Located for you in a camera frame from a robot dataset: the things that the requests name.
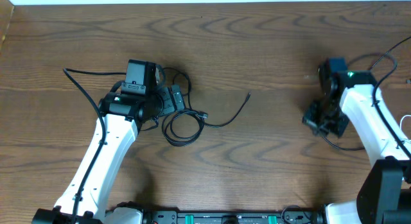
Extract black usb cable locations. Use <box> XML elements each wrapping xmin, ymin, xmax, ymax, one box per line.
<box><xmin>320</xmin><ymin>36</ymin><xmax>411</xmax><ymax>152</ymax></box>
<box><xmin>139</xmin><ymin>67</ymin><xmax>252</xmax><ymax>148</ymax></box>

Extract white usb cable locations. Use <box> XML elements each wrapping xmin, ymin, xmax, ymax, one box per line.
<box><xmin>399</xmin><ymin>114</ymin><xmax>411</xmax><ymax>143</ymax></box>

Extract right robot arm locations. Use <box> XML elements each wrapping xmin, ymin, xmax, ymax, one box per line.
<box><xmin>302</xmin><ymin>58</ymin><xmax>410</xmax><ymax>223</ymax></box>

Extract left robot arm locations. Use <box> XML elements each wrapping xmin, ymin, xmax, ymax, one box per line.
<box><xmin>32</xmin><ymin>60</ymin><xmax>182</xmax><ymax>223</ymax></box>

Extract wooden board at left edge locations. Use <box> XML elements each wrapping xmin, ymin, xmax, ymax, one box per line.
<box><xmin>0</xmin><ymin>0</ymin><xmax>15</xmax><ymax>47</ymax></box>

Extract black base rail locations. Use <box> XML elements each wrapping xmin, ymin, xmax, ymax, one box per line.
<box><xmin>105</xmin><ymin>201</ymin><xmax>328</xmax><ymax>224</ymax></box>

